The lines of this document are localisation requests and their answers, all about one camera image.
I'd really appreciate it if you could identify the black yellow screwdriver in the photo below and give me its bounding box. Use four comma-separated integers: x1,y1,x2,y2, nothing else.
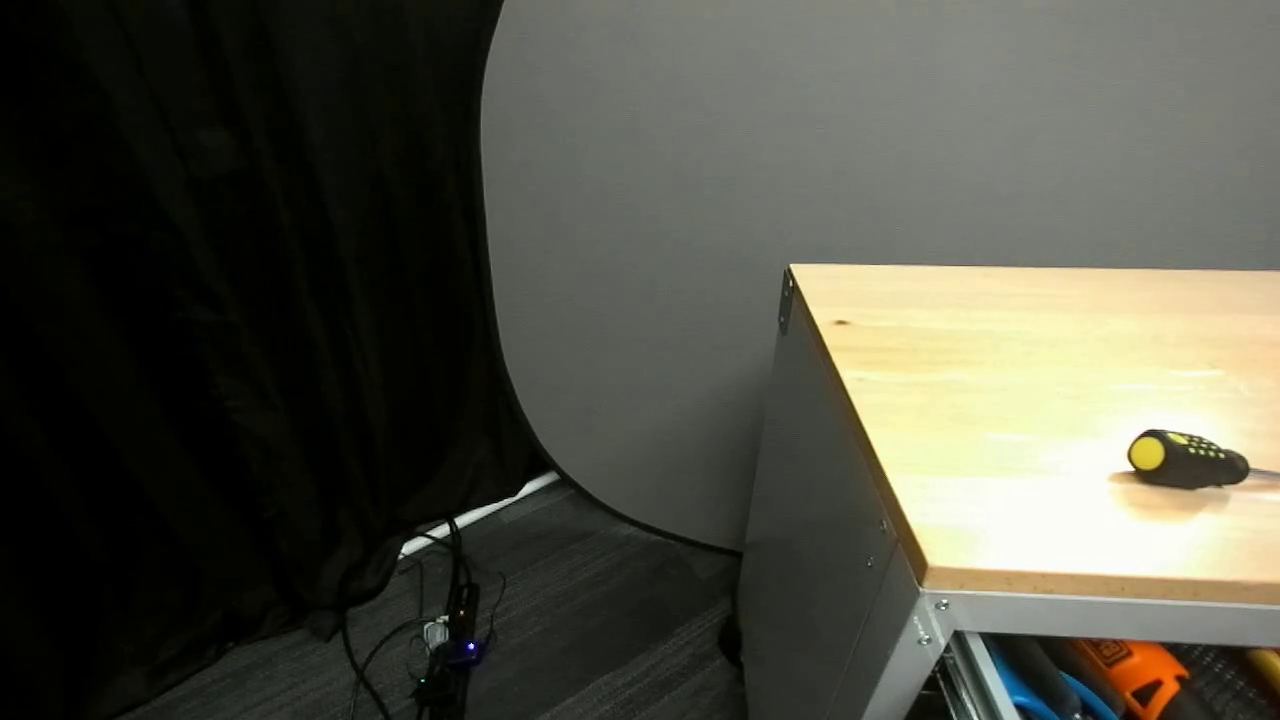
1125,424,1280,494

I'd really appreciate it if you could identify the white floor baseboard strip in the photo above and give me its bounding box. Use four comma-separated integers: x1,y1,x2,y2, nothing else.
396,466,562,558

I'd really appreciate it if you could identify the grey tool cabinet wooden top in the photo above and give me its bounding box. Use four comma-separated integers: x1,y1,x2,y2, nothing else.
734,260,1280,720

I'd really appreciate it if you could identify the grey rounded backdrop panel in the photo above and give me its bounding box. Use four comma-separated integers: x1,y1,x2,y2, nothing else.
475,0,1280,553

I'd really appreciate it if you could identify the black power strip blue light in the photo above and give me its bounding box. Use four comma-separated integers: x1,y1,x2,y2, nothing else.
411,602,493,720

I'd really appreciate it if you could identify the black curtain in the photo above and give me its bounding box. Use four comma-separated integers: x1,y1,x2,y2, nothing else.
0,0,557,720

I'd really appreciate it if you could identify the orange black tool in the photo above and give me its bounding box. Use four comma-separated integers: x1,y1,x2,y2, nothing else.
1062,635,1193,720

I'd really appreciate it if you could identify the black floor cable bundle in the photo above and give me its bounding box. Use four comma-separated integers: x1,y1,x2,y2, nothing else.
337,514,482,720

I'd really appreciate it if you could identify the blue handled tool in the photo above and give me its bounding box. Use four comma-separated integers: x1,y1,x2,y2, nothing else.
992,635,1111,720

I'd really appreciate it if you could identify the yellow handled tool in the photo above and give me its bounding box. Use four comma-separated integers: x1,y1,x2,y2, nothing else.
1241,644,1280,701

